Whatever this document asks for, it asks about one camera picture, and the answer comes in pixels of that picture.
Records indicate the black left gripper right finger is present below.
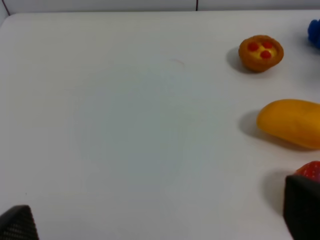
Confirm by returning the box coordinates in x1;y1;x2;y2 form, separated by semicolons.
283;175;320;240

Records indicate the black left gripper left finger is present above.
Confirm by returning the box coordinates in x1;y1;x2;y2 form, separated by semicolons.
0;205;40;240

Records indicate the yellow toy mango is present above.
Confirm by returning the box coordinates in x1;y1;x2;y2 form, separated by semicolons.
256;99;320;150

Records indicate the toy fruit tart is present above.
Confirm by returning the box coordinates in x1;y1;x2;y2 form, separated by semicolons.
238;35;284;73

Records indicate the blue folded cloth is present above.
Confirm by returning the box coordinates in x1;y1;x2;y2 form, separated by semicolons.
307;19;320;49

